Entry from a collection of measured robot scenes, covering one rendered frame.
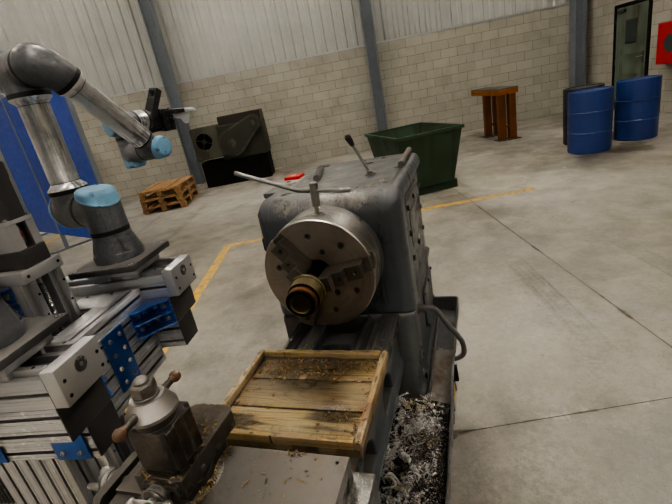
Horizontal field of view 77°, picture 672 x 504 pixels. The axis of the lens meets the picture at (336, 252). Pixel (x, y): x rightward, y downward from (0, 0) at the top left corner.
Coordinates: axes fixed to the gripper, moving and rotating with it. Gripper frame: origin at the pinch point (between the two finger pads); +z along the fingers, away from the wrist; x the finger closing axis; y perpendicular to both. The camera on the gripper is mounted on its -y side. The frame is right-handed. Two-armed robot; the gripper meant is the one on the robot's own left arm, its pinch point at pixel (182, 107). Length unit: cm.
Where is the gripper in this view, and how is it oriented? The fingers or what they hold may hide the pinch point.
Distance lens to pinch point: 194.7
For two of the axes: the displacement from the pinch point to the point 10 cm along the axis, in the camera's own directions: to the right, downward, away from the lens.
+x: 8.9, 1.4, -4.4
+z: 4.6, -3.9, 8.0
